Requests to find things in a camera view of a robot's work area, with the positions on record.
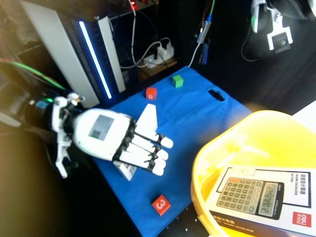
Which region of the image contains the white computer tower blue light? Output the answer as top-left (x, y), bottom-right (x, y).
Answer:
top-left (19, 0), bottom-right (127, 109)

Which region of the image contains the white adapter dongle with cable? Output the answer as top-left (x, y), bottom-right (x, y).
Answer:
top-left (188, 14), bottom-right (213, 68)

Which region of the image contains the green cable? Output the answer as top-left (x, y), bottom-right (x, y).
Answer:
top-left (206, 0), bottom-right (216, 18)

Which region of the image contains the white power strip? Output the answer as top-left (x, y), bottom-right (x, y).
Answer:
top-left (144, 40), bottom-right (175, 69)

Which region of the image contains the green cube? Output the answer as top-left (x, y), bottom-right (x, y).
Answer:
top-left (172, 75), bottom-right (184, 88)

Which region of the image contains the yellow plastic tub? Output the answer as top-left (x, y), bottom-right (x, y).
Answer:
top-left (191, 110), bottom-right (316, 237)

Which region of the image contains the thin white cable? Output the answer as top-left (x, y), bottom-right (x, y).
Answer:
top-left (130, 9), bottom-right (138, 66)

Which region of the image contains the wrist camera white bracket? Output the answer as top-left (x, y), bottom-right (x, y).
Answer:
top-left (266, 9), bottom-right (294, 54)

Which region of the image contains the blue foam mat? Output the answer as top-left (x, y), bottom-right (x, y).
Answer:
top-left (92, 65), bottom-right (253, 237)

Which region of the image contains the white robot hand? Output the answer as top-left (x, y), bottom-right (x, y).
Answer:
top-left (72, 103), bottom-right (174, 177)
top-left (250, 0), bottom-right (316, 33)

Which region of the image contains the small black object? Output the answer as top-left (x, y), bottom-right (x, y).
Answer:
top-left (208, 89), bottom-right (226, 102)

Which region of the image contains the orange-red cube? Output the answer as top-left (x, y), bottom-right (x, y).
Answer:
top-left (145, 86), bottom-right (158, 100)

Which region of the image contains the grey looped cable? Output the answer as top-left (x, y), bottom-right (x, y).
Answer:
top-left (120, 37), bottom-right (171, 69)

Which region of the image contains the red cube with number three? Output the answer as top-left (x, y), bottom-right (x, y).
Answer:
top-left (152, 194), bottom-right (171, 217)

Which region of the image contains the white calculator box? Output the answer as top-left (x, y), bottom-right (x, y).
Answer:
top-left (206, 164), bottom-right (316, 237)

